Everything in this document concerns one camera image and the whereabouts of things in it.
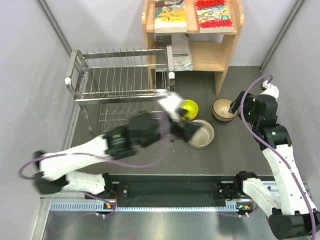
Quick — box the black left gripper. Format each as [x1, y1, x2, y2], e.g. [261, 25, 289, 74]
[139, 109, 203, 151]

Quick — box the lime green bowl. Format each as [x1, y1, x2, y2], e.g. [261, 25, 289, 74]
[180, 99, 199, 119]

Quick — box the cream ceramic bowl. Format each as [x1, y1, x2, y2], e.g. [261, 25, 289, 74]
[188, 119, 215, 149]

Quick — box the steel two-tier dish rack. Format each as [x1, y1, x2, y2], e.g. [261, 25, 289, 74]
[64, 45, 175, 136]

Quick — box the dark blue bowl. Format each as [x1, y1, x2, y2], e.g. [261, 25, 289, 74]
[212, 114, 234, 124]

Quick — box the orange bowl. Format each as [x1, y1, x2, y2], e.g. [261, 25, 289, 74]
[185, 112, 198, 120]

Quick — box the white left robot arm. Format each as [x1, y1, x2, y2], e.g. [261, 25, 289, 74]
[33, 112, 202, 199]

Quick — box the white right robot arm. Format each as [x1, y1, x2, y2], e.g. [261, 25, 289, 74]
[229, 90, 320, 240]

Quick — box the wooden shelf unit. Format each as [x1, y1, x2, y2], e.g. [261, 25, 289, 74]
[141, 0, 245, 95]

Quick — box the red colourful cover book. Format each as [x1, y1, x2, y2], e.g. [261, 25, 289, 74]
[194, 0, 233, 34]

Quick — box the yellow blue cover book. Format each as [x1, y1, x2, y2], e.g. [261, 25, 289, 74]
[154, 0, 187, 34]

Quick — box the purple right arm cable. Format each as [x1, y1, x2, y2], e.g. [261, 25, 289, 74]
[239, 74, 320, 240]

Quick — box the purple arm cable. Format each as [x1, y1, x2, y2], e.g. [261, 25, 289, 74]
[239, 74, 320, 240]
[19, 112, 173, 218]

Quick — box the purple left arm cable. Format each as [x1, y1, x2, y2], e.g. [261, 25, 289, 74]
[19, 112, 173, 218]

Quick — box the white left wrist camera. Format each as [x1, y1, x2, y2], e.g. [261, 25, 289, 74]
[157, 91, 184, 122]

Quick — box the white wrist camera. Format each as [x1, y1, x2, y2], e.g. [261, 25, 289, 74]
[157, 91, 184, 122]
[260, 80, 280, 100]

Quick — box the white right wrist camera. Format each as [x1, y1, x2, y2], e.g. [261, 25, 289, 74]
[260, 80, 280, 100]

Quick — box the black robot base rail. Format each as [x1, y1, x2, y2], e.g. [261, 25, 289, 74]
[84, 173, 278, 208]

